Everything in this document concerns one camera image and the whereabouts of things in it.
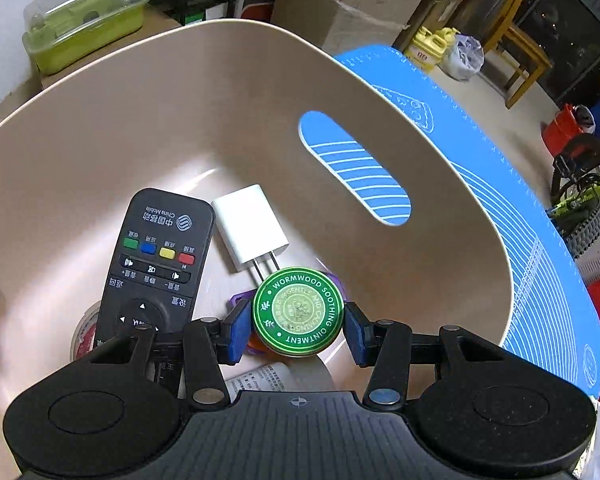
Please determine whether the green black bicycle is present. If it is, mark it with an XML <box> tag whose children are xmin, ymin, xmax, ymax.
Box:
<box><xmin>546</xmin><ymin>133</ymin><xmax>600</xmax><ymax>259</ymax></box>

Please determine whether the black TV remote control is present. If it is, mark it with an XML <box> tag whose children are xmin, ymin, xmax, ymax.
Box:
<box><xmin>94</xmin><ymin>188</ymin><xmax>215</xmax><ymax>346</ymax></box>

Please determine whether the yellow plastic jug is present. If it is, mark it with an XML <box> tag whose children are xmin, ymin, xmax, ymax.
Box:
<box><xmin>404</xmin><ymin>26</ymin><xmax>460</xmax><ymax>74</ymax></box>

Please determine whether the white pill bottle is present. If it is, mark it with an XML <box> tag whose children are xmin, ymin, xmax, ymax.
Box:
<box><xmin>224</xmin><ymin>351</ymin><xmax>336</xmax><ymax>401</ymax></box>

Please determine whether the white USB wall charger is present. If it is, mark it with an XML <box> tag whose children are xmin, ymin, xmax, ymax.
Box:
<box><xmin>212</xmin><ymin>184</ymin><xmax>289</xmax><ymax>283</ymax></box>

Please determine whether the green tray with clear lid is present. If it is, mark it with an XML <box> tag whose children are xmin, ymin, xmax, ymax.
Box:
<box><xmin>22</xmin><ymin>0</ymin><xmax>149</xmax><ymax>70</ymax></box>

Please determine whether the white plastic bag on floor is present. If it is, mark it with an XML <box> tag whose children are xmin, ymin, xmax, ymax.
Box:
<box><xmin>439</xmin><ymin>35</ymin><xmax>484</xmax><ymax>81</ymax></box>

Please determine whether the green round ointment tin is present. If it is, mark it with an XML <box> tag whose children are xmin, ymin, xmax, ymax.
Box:
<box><xmin>251</xmin><ymin>266</ymin><xmax>344</xmax><ymax>358</ymax></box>

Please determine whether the blue silicone table mat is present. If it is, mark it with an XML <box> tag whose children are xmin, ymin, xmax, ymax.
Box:
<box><xmin>296</xmin><ymin>44</ymin><xmax>600</xmax><ymax>401</ymax></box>

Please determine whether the wooden chair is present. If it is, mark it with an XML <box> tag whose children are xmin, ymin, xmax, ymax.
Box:
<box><xmin>483</xmin><ymin>0</ymin><xmax>554</xmax><ymax>110</ymax></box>

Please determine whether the red tape roll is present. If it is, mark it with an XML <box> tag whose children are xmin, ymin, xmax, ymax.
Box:
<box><xmin>70</xmin><ymin>302</ymin><xmax>100</xmax><ymax>361</ymax></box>

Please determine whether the red bucket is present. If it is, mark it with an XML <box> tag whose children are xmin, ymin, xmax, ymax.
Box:
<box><xmin>542</xmin><ymin>104</ymin><xmax>596</xmax><ymax>157</ymax></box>

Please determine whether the beige plastic storage bin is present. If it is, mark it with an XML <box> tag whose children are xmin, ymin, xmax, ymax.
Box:
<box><xmin>0</xmin><ymin>20</ymin><xmax>514</xmax><ymax>479</ymax></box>

